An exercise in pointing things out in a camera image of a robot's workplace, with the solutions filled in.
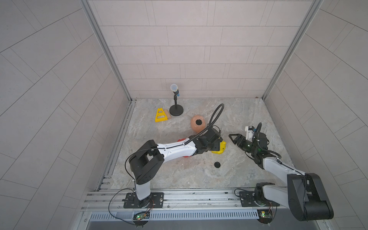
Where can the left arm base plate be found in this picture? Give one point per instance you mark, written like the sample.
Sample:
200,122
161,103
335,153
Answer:
154,200

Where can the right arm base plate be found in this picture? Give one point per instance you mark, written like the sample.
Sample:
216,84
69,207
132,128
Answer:
247,199

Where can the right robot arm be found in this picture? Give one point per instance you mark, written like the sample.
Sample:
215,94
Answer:
304,194

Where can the circuit board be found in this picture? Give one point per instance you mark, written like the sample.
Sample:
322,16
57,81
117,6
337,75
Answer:
141,216
265,216

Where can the yellow piggy bank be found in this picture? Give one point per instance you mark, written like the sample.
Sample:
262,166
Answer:
220,148

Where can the right circuit board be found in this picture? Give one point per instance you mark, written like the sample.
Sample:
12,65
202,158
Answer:
265,216

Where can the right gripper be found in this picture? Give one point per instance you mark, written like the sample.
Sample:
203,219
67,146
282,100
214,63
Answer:
240,138

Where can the black microphone stand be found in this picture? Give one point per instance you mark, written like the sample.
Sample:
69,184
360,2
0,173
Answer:
176,109

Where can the aluminium mounting rail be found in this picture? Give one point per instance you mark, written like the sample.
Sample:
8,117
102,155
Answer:
174,199

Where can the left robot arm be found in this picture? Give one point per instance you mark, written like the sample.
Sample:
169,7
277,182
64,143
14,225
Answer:
146,162

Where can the small wooden block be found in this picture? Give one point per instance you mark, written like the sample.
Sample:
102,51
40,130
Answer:
168,114

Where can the left circuit board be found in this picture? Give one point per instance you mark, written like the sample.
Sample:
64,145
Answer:
141,216

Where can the yellow triangular block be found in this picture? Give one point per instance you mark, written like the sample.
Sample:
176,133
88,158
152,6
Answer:
160,115

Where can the pink piggy bank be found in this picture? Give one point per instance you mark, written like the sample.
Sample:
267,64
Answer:
194,127

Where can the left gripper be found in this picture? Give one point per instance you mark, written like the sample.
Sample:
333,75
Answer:
216,143

